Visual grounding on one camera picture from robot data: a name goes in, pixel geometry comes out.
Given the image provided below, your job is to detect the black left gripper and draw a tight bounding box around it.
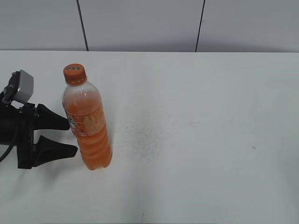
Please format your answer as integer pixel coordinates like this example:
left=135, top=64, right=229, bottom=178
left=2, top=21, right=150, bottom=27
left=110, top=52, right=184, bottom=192
left=0, top=91, right=78, bottom=169

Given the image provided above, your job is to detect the orange soda plastic bottle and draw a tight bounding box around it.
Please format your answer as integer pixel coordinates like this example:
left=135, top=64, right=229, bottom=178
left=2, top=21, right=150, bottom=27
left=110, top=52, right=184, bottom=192
left=62, top=80, right=113, bottom=170

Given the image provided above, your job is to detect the orange bottle cap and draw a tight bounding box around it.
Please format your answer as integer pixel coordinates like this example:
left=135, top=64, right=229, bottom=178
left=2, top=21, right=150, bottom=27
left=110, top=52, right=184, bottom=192
left=63, top=63, right=87, bottom=86

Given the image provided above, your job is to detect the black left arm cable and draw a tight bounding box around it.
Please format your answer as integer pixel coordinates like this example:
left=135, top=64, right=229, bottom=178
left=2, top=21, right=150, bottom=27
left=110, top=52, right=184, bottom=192
left=0, top=130, right=19, bottom=163

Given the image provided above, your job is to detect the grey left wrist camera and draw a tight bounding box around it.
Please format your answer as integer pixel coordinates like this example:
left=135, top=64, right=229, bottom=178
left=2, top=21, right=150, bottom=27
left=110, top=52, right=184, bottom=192
left=13, top=70, right=34, bottom=104

